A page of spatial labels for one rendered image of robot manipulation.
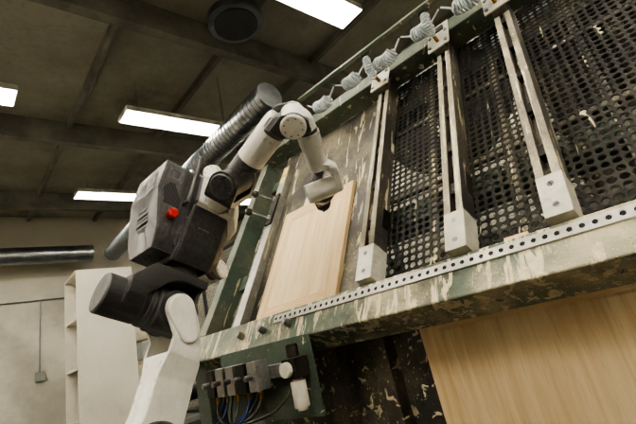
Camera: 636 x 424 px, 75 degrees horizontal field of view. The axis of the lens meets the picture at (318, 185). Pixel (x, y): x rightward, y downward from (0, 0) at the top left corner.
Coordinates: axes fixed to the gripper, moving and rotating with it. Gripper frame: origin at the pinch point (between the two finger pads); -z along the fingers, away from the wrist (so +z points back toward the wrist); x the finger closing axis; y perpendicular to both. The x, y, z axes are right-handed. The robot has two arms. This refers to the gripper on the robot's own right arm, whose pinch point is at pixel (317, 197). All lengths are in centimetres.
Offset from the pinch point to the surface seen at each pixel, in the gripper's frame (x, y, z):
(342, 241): -19.3, 0.8, 3.0
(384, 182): -8.2, -23.2, 9.7
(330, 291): -31.2, 14.3, 12.3
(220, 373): -37, 61, 2
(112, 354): -16, 227, -330
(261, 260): -10.2, 31.3, -36.9
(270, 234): -1.3, 21.9, -44.9
